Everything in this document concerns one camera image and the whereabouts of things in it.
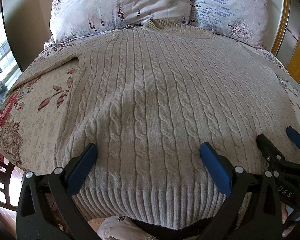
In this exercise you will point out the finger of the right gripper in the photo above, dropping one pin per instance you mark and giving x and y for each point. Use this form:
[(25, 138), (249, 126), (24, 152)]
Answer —
[(293, 135), (271, 152)]

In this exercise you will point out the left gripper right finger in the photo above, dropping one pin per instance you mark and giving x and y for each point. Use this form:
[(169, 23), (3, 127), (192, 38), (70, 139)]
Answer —
[(252, 208)]

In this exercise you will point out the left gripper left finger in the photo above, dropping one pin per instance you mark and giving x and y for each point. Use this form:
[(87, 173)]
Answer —
[(34, 216)]

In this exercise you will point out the beige cable knit sweater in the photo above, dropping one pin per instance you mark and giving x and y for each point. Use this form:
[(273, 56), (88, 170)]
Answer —
[(173, 203)]

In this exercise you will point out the person's right hand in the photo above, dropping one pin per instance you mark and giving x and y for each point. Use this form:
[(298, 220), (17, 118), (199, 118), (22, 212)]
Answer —
[(286, 223)]

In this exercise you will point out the dark wooden chair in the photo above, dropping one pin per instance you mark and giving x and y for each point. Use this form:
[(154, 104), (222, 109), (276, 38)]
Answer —
[(5, 178)]

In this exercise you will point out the floral bed quilt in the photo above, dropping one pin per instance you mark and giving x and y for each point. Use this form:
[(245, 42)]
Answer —
[(148, 101)]

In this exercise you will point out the right lavender print pillow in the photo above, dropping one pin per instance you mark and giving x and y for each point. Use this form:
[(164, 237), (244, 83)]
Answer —
[(242, 20)]

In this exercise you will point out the window with curtain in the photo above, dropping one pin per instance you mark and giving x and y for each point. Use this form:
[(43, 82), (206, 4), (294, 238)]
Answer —
[(9, 69)]

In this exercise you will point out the left pink floral pillow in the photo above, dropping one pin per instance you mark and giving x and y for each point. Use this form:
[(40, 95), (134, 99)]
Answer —
[(76, 18)]

